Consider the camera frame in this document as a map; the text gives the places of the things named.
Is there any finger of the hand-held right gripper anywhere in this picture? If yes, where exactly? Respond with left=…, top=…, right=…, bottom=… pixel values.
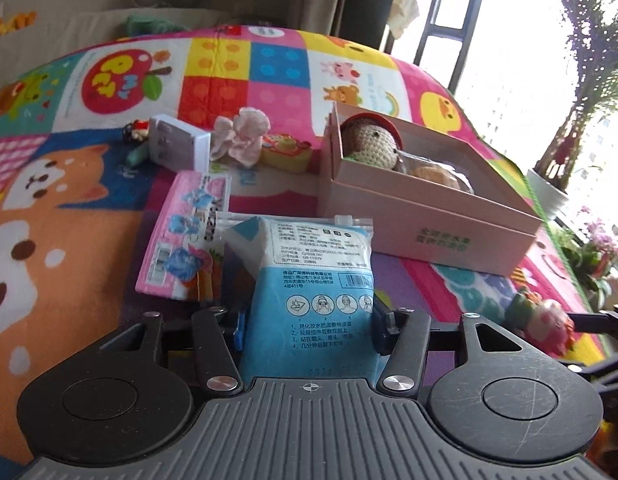
left=559, top=350, right=618, bottom=386
left=569, top=305, right=618, bottom=334

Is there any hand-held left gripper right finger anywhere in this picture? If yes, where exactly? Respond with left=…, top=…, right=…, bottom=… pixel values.
left=371, top=301, right=516, bottom=395

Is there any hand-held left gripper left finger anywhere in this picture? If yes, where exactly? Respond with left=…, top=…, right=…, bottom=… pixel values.
left=106, top=305, right=250, bottom=395

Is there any blue face mask packet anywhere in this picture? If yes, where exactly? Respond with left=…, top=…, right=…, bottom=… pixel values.
left=221, top=215, right=377, bottom=380

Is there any pink tissue packet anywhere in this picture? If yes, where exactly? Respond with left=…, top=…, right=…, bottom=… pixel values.
left=135, top=171, right=232, bottom=302

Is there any pink cardboard box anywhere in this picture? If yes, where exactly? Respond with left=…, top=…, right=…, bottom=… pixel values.
left=316, top=100, right=544, bottom=277

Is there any camera-shaped toy keychain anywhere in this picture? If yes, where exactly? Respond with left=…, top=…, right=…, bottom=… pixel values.
left=259, top=133, right=312, bottom=171

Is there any small green tube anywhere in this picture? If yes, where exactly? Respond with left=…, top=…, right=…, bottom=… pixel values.
left=126, top=142, right=152, bottom=168

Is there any laughing doll figurine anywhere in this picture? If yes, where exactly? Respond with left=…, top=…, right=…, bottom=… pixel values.
left=121, top=119, right=150, bottom=143

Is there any green and pink plush toy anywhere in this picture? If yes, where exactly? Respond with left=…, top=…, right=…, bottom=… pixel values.
left=506, top=285, right=577, bottom=357

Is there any pink flowering plant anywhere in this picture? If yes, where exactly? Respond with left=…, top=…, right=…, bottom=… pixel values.
left=581, top=217, right=618, bottom=283

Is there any clear cotton swab packet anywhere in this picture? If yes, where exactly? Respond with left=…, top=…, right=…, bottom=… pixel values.
left=196, top=210, right=262, bottom=306

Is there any white plant pot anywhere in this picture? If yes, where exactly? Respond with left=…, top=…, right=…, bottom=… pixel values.
left=526, top=167, right=570, bottom=221

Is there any orange item in clear wrap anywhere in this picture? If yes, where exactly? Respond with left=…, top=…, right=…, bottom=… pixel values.
left=399, top=150, right=476, bottom=194

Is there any crochet doll with red hat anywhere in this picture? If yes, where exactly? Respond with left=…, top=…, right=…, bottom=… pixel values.
left=339, top=114, right=406, bottom=173

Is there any colourful printed play mat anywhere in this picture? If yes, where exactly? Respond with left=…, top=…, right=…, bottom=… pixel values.
left=0, top=25, right=610, bottom=466

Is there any white charger block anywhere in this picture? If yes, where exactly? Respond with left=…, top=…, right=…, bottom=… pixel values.
left=146, top=115, right=212, bottom=173

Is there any pink flower hair scrunchie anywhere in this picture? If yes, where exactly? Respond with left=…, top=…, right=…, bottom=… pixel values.
left=210, top=106, right=272, bottom=168

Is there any tall potted palm plant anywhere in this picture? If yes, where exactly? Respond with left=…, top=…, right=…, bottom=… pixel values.
left=534, top=0, right=618, bottom=186

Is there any hanging pale cloth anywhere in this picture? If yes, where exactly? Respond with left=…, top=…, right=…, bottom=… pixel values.
left=388, top=0, right=420, bottom=39

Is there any green cloth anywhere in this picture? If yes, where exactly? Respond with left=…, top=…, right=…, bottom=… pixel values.
left=126, top=14, right=180, bottom=37

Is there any orange patterned cushion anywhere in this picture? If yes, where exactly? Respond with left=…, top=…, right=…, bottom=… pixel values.
left=0, top=10, right=38, bottom=42

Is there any black window frame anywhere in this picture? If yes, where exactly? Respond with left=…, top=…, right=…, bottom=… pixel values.
left=414, top=0, right=490, bottom=96

